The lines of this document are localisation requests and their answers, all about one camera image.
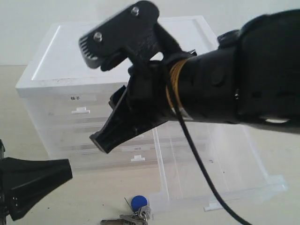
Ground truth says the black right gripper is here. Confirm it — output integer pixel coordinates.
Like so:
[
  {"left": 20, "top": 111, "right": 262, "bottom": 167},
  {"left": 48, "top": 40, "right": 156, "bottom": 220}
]
[{"left": 90, "top": 60, "right": 178, "bottom": 154}]

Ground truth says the clear wide drawer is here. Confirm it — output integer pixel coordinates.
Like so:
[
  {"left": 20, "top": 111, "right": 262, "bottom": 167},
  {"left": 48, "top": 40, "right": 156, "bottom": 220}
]
[
  {"left": 48, "top": 145, "right": 158, "bottom": 172},
  {"left": 39, "top": 117, "right": 154, "bottom": 153}
]

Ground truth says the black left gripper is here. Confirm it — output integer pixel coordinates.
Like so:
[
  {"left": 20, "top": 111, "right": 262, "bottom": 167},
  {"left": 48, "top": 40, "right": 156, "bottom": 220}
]
[{"left": 0, "top": 140, "right": 73, "bottom": 221}]

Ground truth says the clear middle wide drawer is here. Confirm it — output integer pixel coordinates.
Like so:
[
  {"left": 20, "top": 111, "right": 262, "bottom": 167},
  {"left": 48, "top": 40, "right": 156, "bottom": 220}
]
[{"left": 39, "top": 117, "right": 154, "bottom": 153}]

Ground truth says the clear bottom wide drawer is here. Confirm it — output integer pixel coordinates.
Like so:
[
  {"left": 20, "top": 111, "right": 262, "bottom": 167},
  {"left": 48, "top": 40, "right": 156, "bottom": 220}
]
[{"left": 48, "top": 145, "right": 158, "bottom": 172}]

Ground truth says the key bunch with blue tag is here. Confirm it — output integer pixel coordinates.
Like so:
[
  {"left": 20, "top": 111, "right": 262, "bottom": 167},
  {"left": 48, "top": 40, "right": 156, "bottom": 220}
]
[{"left": 100, "top": 195, "right": 151, "bottom": 225}]

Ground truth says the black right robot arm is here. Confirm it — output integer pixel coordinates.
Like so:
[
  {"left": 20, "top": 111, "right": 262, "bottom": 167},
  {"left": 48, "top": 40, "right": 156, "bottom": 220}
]
[{"left": 90, "top": 9, "right": 300, "bottom": 153}]

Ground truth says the white plastic drawer cabinet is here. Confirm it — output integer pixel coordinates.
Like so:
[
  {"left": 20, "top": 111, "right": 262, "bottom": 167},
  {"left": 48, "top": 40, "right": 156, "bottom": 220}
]
[{"left": 15, "top": 15, "right": 220, "bottom": 172}]

